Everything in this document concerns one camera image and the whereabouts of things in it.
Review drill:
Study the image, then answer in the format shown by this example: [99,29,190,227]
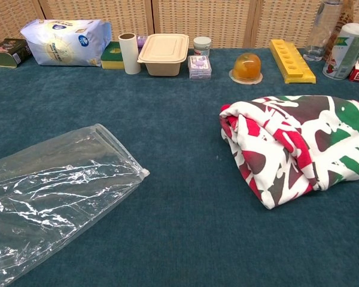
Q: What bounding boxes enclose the white red green patterned clothes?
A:
[219,94,359,210]

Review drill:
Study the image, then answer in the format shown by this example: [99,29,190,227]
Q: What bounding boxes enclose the clear plastic zip bag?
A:
[0,123,151,287]

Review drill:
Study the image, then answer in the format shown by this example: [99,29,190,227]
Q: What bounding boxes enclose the teal blue tablecloth-covered table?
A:
[0,47,359,287]

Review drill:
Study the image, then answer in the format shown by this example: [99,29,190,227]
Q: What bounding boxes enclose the clear purple small box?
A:
[187,54,212,80]

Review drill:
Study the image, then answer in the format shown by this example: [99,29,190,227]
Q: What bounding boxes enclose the beige lidded lunch box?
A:
[137,33,190,77]

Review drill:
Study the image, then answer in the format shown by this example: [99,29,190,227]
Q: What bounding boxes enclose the white paper roll tube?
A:
[118,32,142,75]

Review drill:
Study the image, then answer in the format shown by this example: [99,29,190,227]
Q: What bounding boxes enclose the small white lidded jar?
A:
[193,36,212,57]

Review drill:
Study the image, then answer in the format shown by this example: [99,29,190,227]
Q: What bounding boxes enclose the orange jelly cup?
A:
[229,52,263,86]

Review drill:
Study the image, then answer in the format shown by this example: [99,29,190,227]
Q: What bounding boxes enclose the purple cardboard box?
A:
[136,35,149,51]

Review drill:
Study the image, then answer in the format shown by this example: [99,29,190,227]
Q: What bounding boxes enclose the yellow green sponge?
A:
[101,41,126,70]

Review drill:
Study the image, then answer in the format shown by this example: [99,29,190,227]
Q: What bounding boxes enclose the woven folding screen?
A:
[0,0,359,50]

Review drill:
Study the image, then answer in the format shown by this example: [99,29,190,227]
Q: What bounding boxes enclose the yellow tray with holes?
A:
[269,39,317,84]

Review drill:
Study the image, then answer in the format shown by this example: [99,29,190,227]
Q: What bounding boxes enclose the blue white tissue pack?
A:
[20,19,112,67]

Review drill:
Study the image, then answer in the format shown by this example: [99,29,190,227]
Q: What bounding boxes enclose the clear plastic water bottle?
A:
[302,0,343,62]

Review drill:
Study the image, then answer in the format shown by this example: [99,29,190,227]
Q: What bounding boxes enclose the white green cylinder can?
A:
[322,22,359,81]

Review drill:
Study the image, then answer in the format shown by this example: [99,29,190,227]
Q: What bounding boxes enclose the dark green tin can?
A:
[0,38,32,69]

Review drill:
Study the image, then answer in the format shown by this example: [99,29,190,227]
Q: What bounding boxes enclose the brown patterned bottle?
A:
[323,0,356,62]

